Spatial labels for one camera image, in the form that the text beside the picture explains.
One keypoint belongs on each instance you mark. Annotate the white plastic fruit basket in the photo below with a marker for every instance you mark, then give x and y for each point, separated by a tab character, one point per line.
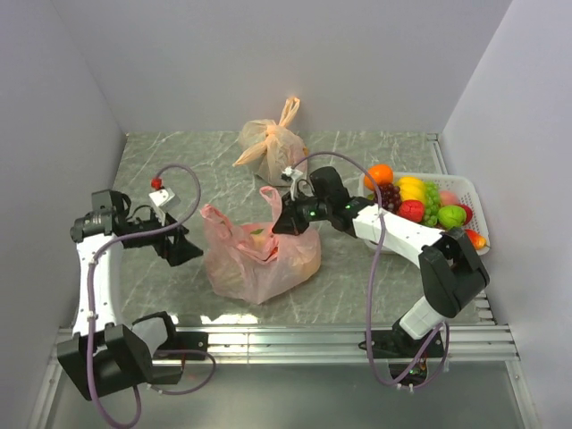
468	199

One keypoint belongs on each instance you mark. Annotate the pink plastic bag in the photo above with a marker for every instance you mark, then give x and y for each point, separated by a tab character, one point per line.
250	262

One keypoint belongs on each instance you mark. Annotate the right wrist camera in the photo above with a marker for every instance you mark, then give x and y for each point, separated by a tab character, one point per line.
293	176

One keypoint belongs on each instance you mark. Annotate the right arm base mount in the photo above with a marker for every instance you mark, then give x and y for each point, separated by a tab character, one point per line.
427	356

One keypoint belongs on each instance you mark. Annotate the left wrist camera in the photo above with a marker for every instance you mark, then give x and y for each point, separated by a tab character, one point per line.
162	199

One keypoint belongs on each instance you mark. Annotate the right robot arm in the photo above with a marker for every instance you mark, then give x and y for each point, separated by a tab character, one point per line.
452	273

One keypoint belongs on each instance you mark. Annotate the orange fake orange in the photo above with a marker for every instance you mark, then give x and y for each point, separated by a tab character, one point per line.
379	174

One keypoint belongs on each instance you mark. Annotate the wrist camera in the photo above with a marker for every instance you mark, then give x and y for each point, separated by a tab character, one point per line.
162	199
293	176

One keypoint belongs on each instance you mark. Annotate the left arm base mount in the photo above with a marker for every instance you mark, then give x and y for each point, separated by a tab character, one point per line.
170	360

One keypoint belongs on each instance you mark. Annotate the red fake strawberry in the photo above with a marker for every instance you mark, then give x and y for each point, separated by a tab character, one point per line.
412	210

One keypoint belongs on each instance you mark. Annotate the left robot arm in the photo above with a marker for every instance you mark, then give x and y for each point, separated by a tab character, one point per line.
119	355

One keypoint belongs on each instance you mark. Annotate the red yellow fake pear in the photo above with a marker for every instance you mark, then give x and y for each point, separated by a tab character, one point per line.
478	241

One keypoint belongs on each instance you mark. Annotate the green grape bunch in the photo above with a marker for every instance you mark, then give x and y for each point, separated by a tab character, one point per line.
432	204

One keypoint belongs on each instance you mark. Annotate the dark red grape bunch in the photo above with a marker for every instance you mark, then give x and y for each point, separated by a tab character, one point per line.
391	198

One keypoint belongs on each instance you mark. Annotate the pink fake peach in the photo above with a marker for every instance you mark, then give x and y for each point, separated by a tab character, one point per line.
448	198

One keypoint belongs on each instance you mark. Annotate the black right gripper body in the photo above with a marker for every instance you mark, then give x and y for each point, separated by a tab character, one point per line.
315	209

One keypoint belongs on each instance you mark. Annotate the yellow fake banana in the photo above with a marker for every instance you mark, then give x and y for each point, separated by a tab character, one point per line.
412	188

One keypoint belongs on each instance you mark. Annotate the tied beige plastic bag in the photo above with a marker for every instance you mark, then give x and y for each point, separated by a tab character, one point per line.
269	147

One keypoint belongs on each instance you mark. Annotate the green fake guava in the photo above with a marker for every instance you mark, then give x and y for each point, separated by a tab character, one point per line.
451	217

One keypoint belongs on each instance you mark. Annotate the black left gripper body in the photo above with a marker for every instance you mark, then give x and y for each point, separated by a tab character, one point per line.
151	239

